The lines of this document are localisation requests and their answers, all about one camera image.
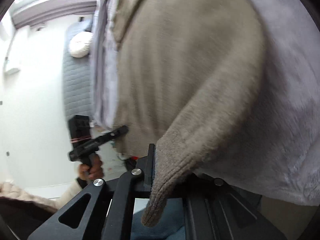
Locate person's left hand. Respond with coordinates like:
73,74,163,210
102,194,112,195
78,154,104,180

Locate white round pleated cushion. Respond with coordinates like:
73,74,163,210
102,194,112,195
68,31,93,59

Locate grey quilted headboard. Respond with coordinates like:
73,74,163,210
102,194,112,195
62,20,92,121

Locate olive brown knit sweater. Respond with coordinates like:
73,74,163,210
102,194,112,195
113,0,265,227

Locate beige jacket sleeve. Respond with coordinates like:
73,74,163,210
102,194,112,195
0,179,89,214

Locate grey curtain rail pelmet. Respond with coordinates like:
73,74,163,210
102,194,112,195
10,0,97,29

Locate lavender embossed fleece blanket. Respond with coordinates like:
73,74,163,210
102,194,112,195
106,0,319,206

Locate grey bed sheet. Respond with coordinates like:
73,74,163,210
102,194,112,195
89,0,108,127

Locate person's blue jeans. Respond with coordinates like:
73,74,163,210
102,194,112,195
131,198,185,240

